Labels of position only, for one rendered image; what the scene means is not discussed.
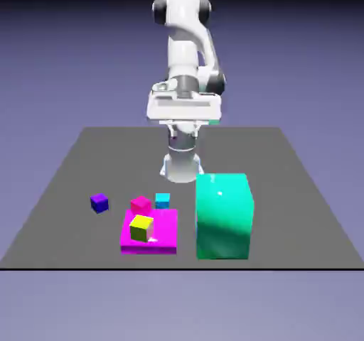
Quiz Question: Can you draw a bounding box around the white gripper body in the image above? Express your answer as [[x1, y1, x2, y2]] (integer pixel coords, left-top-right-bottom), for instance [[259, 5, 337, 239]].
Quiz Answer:
[[146, 91, 223, 126]]

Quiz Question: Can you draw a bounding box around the small cyan cube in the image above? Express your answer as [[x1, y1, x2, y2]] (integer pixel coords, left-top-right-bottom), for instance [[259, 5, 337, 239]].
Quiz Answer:
[[155, 193, 171, 210]]

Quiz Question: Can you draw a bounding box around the small pink cube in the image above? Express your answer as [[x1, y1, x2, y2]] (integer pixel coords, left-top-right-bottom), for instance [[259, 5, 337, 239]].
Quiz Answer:
[[130, 195, 152, 216]]

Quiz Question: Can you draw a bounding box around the small yellow cube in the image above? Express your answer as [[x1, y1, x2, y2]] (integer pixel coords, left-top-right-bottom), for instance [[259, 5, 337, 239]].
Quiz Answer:
[[129, 215, 155, 243]]

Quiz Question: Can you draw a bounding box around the small purple cube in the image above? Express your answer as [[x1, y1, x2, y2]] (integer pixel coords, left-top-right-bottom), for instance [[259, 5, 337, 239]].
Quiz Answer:
[[90, 193, 109, 215]]

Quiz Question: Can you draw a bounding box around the large teal box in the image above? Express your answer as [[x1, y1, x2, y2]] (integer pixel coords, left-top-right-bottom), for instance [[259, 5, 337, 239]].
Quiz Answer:
[[196, 172, 255, 261]]

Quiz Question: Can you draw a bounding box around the large magenta box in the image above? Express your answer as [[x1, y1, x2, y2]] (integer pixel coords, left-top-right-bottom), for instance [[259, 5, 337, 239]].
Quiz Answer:
[[119, 208, 179, 255]]

